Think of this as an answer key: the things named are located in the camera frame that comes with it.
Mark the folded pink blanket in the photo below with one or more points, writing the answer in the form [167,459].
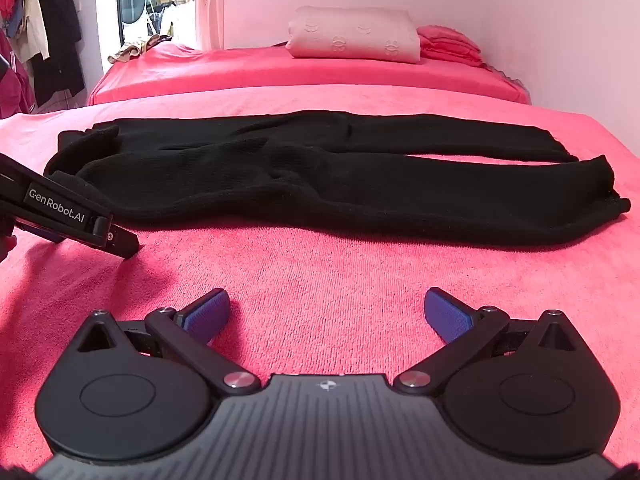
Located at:
[447,47]

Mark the person's left hand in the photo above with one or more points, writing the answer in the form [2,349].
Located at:
[6,249]

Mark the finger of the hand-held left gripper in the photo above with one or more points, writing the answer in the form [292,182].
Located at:
[42,234]
[117,242]

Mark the bed with smooth red cover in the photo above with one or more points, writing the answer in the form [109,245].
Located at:
[300,72]

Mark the beige embossed pillow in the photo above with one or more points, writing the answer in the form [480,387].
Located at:
[355,35]

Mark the pink curtain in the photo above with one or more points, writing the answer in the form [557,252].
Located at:
[210,5]

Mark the black pants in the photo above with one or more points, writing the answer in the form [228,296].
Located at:
[325,185]

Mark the bed with red terry cover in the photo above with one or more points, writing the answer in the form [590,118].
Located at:
[325,285]

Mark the white washing machine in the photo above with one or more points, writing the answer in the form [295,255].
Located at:
[133,0]

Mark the hanging cream garment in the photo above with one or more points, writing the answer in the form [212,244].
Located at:
[34,30]

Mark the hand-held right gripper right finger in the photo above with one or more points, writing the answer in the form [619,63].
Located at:
[445,312]

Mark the hanging maroon striped jacket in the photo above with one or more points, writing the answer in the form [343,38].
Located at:
[12,85]

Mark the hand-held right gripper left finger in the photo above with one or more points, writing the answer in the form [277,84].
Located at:
[210,312]

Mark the crumpled beige cloth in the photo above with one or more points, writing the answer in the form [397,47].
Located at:
[135,50]

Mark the hanging black coat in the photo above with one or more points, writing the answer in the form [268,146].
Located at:
[62,45]

